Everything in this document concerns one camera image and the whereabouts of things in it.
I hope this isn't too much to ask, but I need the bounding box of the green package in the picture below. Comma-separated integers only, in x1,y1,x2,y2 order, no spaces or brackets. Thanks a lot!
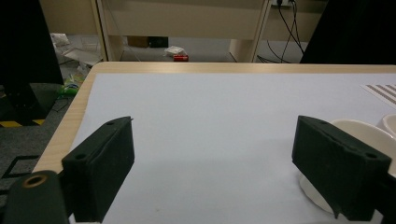
57,63,87,97

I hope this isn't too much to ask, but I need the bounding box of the black box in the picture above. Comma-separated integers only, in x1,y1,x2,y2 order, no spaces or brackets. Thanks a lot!
148,36,169,49

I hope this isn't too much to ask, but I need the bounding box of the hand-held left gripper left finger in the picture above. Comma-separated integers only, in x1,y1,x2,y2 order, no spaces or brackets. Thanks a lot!
61,116,136,223

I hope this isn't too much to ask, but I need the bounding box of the striped placemat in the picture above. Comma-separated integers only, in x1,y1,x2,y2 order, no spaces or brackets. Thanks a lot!
361,83,396,110

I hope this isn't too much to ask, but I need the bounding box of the black power cable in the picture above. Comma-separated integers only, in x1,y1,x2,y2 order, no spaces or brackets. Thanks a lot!
276,0,304,54
265,6,297,64

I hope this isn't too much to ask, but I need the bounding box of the white ribbed cup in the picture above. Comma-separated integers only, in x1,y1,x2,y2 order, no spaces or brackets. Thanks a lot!
375,113,396,139
298,119,396,216

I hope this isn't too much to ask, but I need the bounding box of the beige wooden desk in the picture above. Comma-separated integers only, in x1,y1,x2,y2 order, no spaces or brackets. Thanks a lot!
38,0,328,63

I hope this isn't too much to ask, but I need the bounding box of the white flat tray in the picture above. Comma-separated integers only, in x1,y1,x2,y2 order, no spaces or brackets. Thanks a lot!
62,46,102,67

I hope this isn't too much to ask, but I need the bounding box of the black curtain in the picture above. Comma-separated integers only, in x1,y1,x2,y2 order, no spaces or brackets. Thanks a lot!
300,0,396,65
0,0,64,87

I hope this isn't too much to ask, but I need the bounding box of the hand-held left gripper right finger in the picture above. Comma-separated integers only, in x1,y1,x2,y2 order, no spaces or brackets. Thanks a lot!
291,115,392,222

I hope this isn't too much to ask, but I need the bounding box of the black stand base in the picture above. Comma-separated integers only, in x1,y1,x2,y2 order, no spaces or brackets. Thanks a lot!
0,82,62,124

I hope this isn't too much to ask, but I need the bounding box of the pale table cover sheet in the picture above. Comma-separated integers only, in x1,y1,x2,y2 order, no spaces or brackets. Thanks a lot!
68,73,396,224

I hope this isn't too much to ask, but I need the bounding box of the brown cardboard box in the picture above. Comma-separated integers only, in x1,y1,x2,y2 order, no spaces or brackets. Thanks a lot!
127,35,149,49

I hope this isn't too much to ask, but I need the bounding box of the clear plastic bag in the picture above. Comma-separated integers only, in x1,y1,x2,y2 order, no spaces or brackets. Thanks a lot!
50,33,71,48

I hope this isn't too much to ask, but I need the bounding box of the white crumpled bag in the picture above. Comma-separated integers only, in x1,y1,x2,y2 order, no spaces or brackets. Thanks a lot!
163,46,188,58

